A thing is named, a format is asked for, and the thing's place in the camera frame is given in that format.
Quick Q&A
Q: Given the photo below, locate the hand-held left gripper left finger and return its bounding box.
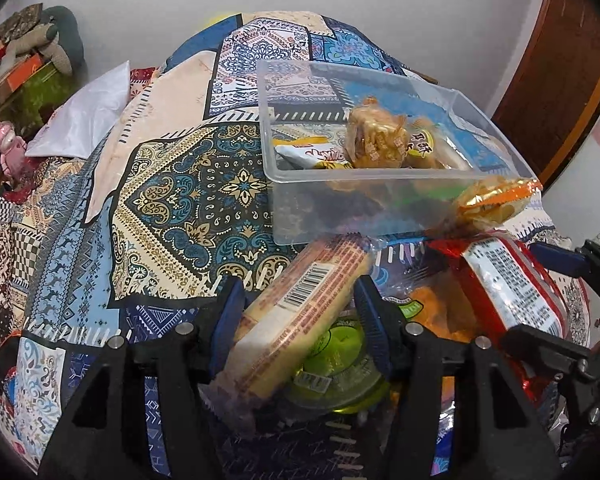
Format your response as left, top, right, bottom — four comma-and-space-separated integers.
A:
39, 276, 246, 480

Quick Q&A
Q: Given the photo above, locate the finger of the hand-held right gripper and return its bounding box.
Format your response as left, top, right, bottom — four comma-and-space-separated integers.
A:
530, 239, 600, 306
501, 324, 600, 386

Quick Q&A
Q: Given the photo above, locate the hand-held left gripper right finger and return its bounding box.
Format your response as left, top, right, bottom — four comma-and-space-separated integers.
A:
354, 275, 564, 480

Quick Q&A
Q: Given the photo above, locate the red snack packet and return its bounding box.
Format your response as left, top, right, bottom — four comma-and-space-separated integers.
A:
426, 231, 570, 401

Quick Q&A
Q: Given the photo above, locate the yellow biscuit packet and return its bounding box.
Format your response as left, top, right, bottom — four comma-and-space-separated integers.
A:
202, 234, 376, 427

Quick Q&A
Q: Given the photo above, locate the clear plastic container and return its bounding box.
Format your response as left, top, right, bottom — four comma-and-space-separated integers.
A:
256, 59, 542, 247

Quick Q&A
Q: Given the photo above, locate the green jelly cup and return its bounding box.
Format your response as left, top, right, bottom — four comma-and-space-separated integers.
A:
285, 310, 397, 414

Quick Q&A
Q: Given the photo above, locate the clear bag of orange chips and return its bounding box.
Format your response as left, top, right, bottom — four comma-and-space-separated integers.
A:
375, 242, 487, 348

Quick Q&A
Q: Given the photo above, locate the orange striped snack packet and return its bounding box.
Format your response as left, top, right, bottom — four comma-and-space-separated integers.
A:
452, 176, 544, 234

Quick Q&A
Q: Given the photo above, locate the patterned printed blanket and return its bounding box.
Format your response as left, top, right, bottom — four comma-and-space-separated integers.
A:
0, 10, 593, 480

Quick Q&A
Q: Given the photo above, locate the dark snack packet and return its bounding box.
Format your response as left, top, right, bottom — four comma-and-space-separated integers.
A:
300, 187, 381, 236

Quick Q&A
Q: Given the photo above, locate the yellow white snack packet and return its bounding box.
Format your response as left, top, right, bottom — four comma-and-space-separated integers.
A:
274, 135, 354, 170

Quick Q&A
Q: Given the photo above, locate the golden clear snack packet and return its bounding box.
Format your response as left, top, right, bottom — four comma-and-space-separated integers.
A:
346, 97, 412, 169

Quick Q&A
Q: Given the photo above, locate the brown wooden door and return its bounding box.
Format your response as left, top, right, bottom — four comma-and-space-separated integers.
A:
491, 0, 600, 186

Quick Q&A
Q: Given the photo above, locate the white pillow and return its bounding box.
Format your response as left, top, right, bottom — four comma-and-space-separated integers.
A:
25, 60, 132, 158

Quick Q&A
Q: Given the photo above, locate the pink toy figure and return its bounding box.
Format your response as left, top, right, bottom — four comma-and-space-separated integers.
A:
0, 121, 28, 183

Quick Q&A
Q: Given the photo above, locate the green box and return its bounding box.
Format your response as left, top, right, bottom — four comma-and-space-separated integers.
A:
0, 62, 73, 126

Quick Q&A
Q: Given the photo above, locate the orange box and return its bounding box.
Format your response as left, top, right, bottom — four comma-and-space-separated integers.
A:
0, 52, 46, 93

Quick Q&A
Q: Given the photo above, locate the grey stuffed toy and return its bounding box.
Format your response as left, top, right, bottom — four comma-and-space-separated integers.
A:
2, 5, 86, 78

